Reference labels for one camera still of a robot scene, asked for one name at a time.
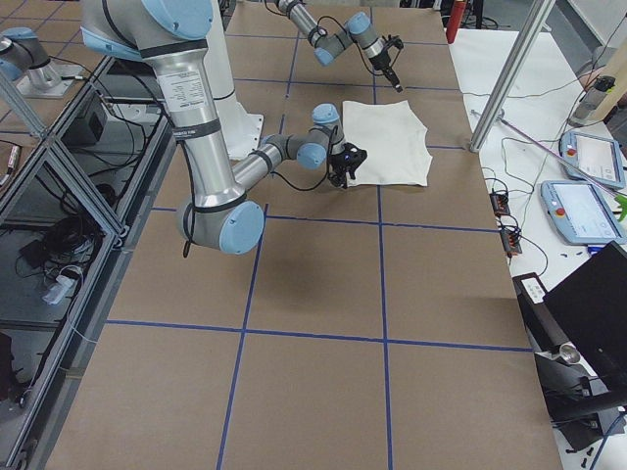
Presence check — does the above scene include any red cylinder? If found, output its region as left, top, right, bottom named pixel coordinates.
left=446, top=0, right=466, bottom=44

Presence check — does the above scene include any aluminium side frame rail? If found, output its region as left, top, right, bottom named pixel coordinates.
left=1, top=58, right=173, bottom=469

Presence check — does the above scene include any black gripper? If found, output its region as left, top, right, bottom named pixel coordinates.
left=328, top=143, right=367, bottom=189
left=366, top=35, right=404, bottom=93

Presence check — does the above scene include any far blue teach pendant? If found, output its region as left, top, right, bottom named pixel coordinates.
left=559, top=130, right=626, bottom=189

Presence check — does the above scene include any cream long-sleeve printed shirt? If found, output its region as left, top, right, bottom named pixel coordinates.
left=343, top=101, right=432, bottom=186

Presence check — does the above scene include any small relay board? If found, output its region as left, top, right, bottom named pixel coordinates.
left=489, top=191, right=510, bottom=217

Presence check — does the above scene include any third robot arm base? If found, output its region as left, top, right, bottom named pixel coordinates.
left=1, top=26, right=83, bottom=99

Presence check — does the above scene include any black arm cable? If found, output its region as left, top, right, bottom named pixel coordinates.
left=180, top=124, right=344, bottom=260
left=308, top=15, right=388, bottom=74

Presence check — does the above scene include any near blue teach pendant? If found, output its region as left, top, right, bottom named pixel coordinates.
left=540, top=180, right=626, bottom=245

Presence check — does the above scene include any black laptop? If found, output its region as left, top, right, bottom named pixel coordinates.
left=544, top=242, right=626, bottom=390

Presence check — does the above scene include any aluminium frame post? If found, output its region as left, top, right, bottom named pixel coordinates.
left=469, top=0, right=555, bottom=153

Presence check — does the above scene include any blue teach pendant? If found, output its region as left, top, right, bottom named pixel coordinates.
left=540, top=180, right=626, bottom=245
left=559, top=130, right=626, bottom=189

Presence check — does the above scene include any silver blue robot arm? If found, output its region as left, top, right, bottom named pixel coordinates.
left=81, top=1, right=367, bottom=255
left=273, top=1, right=404, bottom=93

